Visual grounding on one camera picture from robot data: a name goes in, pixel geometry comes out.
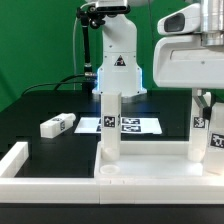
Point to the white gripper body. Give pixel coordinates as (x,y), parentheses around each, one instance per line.
(182,62)

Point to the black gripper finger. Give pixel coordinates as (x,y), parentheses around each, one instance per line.
(203,100)

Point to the white square desk top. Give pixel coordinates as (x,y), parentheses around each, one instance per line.
(156,159)

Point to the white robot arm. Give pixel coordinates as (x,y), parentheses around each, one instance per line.
(119,70)

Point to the fiducial marker sheet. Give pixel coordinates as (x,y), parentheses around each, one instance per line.
(92,125)

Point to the white U-shaped obstacle fence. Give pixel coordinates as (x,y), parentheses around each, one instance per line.
(104,189)

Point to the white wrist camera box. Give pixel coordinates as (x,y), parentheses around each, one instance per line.
(186,20)

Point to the black camera stand pole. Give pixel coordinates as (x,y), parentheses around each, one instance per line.
(87,46)

